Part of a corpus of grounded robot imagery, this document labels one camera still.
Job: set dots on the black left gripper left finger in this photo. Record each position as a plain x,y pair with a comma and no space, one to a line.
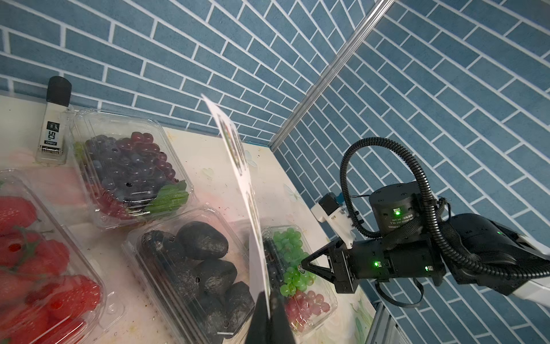
258,332

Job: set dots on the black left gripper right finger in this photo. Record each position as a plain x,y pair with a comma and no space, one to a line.
280,331

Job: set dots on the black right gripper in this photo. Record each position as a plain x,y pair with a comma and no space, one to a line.
367,260

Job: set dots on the white fruit sticker sheet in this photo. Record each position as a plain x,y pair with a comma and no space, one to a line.
241,170

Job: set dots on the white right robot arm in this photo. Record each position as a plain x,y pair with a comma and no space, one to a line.
398,214

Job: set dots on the clear box of mixed grapes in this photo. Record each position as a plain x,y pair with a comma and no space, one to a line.
308,299

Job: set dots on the clear box of avocados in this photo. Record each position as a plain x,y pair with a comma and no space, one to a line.
196,272

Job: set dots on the clear box of dark grapes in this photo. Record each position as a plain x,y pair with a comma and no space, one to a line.
128,168

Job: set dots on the clear box of strawberries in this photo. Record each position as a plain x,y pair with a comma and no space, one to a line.
50,292

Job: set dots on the black capped marker pen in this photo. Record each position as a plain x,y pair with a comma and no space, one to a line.
52,148

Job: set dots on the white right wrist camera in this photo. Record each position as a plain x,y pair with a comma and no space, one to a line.
329,210

